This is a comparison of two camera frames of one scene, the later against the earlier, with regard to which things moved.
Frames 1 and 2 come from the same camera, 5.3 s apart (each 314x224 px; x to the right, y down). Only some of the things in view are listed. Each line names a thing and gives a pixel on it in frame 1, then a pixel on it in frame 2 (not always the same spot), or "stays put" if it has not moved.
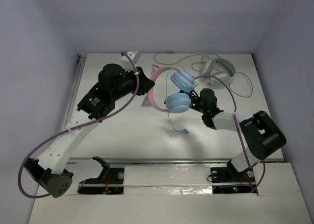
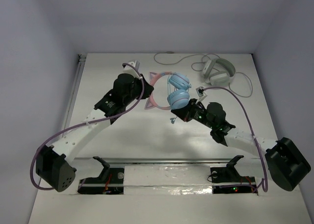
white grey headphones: x=221 y=69 stays put
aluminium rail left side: x=80 y=64 stays put
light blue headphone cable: x=185 y=131 → x=172 y=120
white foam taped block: x=167 y=180 stays put
